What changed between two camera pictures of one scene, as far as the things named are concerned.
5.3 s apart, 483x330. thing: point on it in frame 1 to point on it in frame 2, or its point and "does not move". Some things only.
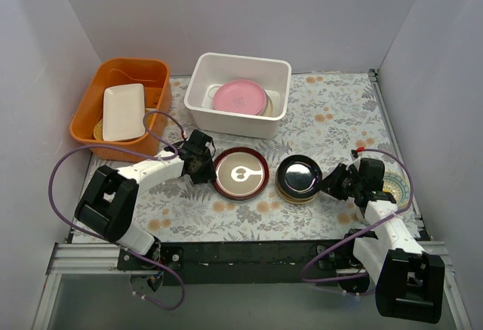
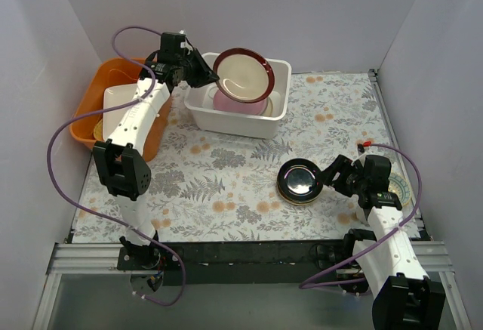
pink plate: x=240 y=96 does not move
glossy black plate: x=299 y=176 does not move
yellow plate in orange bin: x=98 y=131 does not move
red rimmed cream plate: x=240 y=173 to x=244 y=74
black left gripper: x=206 y=165 to x=194 y=69
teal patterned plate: x=395 y=183 does not move
